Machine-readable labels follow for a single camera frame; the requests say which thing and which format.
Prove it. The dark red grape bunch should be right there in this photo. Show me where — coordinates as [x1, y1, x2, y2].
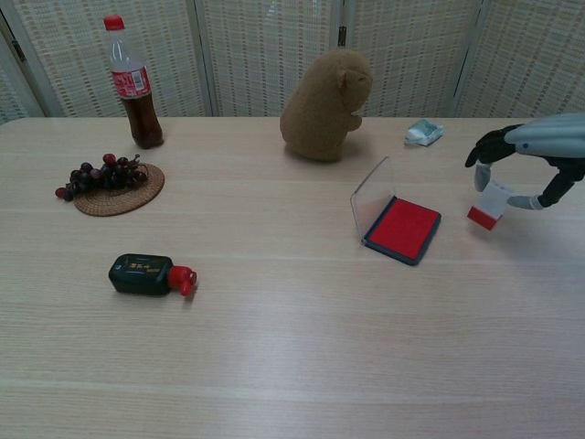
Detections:
[55, 153, 150, 203]

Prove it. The red ink pad case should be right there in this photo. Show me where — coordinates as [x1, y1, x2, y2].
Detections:
[350, 155, 442, 267]

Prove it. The woven folding screen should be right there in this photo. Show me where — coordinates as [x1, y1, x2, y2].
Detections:
[0, 0, 585, 127]

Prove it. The small tissue pack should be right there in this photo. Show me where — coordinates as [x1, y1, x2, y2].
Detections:
[403, 118, 446, 148]

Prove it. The brown plush toy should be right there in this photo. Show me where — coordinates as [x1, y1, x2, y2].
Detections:
[279, 47, 374, 164]

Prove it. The cola bottle with red cap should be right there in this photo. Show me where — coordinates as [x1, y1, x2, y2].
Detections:
[102, 14, 165, 150]

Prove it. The black ink bottle red cap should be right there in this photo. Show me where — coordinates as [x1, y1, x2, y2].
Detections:
[108, 253, 198, 298]

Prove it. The white red stamp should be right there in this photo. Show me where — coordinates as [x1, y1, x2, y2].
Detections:
[466, 181, 512, 232]

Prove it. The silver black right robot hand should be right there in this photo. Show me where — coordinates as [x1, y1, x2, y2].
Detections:
[464, 112, 585, 212]

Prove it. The round woven brown coaster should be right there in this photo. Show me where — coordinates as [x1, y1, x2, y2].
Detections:
[72, 162, 165, 218]

